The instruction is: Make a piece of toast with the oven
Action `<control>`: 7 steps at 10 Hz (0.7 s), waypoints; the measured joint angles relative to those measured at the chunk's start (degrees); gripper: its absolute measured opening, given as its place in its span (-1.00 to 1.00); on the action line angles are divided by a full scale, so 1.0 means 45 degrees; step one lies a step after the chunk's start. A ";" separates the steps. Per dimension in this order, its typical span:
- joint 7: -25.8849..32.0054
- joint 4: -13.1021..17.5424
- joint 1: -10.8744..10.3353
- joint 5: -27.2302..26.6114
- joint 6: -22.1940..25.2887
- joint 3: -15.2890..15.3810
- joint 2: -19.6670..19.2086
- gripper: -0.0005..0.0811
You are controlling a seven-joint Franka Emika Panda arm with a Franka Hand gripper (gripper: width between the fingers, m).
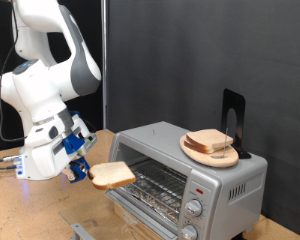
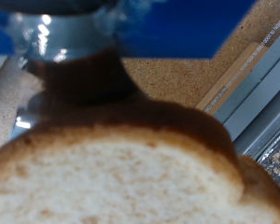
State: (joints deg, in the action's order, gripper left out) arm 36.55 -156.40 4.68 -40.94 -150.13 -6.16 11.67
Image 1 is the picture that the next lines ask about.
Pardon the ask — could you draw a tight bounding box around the aluminium foil tray liner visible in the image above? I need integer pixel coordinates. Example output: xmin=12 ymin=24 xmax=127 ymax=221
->
xmin=118 ymin=186 xmax=180 ymax=225

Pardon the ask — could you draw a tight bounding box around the silver toaster oven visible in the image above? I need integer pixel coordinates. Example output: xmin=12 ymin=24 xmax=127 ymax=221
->
xmin=104 ymin=120 xmax=268 ymax=240

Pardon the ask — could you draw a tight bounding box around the wire oven rack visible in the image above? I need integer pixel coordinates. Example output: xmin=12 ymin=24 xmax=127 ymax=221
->
xmin=118 ymin=159 xmax=188 ymax=221

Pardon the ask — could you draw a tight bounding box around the silver oven knob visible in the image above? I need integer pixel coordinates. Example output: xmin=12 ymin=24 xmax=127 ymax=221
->
xmin=184 ymin=198 xmax=204 ymax=218
xmin=180 ymin=223 xmax=199 ymax=240

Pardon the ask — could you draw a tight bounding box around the white bread slice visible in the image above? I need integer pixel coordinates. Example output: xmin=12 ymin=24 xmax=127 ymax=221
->
xmin=185 ymin=128 xmax=235 ymax=151
xmin=88 ymin=160 xmax=137 ymax=191
xmin=183 ymin=139 xmax=221 ymax=155

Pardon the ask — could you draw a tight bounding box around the black metal bookend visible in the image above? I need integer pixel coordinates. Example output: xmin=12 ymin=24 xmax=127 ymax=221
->
xmin=220 ymin=88 xmax=253 ymax=160

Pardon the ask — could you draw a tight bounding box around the thin metal wire pin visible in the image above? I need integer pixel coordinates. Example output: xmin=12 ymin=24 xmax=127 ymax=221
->
xmin=211 ymin=127 xmax=230 ymax=159

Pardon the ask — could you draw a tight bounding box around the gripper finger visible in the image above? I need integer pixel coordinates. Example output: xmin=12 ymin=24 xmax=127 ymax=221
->
xmin=61 ymin=168 xmax=76 ymax=183

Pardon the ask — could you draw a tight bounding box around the glass oven door with handle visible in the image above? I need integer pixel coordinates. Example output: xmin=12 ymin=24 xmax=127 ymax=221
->
xmin=59 ymin=189 xmax=179 ymax=240

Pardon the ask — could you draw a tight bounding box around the vertical metal pole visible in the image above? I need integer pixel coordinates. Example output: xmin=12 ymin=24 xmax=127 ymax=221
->
xmin=101 ymin=0 xmax=109 ymax=130

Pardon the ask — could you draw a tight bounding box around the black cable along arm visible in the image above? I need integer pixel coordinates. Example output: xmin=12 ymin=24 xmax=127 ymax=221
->
xmin=0 ymin=0 xmax=27 ymax=143

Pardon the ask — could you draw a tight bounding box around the base cable with metal connector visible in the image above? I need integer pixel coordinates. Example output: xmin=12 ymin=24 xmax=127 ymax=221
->
xmin=0 ymin=153 xmax=23 ymax=163

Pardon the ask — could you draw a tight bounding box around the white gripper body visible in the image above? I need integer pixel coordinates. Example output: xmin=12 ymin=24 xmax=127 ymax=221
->
xmin=31 ymin=114 xmax=98 ymax=180

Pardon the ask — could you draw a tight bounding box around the round wooden board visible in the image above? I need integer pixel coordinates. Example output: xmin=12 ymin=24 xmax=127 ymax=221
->
xmin=179 ymin=134 xmax=240 ymax=169

